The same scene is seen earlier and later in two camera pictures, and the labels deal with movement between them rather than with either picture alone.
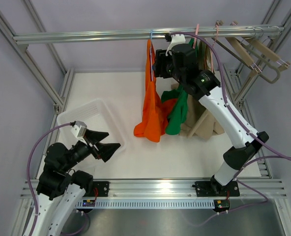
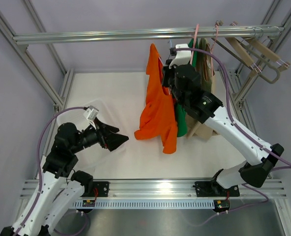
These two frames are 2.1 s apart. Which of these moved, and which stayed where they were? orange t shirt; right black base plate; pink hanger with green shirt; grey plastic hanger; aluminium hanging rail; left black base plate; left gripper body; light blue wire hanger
Moved: left gripper body; orange t shirt; light blue wire hanger
Stayed: left black base plate; grey plastic hanger; aluminium hanging rail; right black base plate; pink hanger with green shirt
